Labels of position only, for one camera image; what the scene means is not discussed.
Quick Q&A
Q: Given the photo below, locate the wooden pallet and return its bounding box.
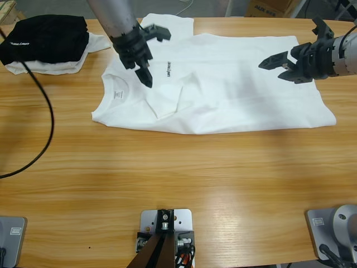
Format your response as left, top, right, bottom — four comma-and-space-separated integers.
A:
0, 0, 25, 26

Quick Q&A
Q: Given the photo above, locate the white t-shirt with black logo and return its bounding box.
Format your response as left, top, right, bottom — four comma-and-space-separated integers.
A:
91, 13, 337, 135

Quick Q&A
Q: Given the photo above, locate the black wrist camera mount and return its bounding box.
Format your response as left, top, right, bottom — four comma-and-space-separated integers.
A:
311, 16, 335, 41
138, 23, 172, 43

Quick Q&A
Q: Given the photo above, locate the white floor cable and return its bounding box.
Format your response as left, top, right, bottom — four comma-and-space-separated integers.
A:
177, 0, 196, 16

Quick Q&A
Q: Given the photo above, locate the black metal stand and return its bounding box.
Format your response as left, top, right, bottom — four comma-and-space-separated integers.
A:
334, 0, 357, 21

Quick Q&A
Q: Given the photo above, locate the orange cable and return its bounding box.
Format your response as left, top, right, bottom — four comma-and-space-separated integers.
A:
178, 251, 196, 268

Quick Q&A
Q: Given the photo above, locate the folded black t-shirt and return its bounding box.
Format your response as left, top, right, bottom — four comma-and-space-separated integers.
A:
0, 14, 89, 67

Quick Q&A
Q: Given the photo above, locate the thick black cable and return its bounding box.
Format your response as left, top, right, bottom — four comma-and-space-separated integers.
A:
0, 27, 55, 179

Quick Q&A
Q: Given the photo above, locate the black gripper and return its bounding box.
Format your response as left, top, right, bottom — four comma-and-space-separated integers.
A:
109, 26, 155, 89
257, 38, 337, 85

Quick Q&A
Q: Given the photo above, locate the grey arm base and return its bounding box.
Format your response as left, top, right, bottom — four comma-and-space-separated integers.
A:
305, 204, 357, 262
0, 216, 28, 268

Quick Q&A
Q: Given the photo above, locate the white metal post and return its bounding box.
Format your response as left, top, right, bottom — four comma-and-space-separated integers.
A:
292, 0, 310, 18
224, 0, 238, 17

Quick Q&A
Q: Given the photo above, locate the cardboard box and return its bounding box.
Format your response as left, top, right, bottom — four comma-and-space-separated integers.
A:
247, 0, 301, 18

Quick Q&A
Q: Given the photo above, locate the folded white t-shirt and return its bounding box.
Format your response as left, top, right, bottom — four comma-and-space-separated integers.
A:
4, 32, 110, 76

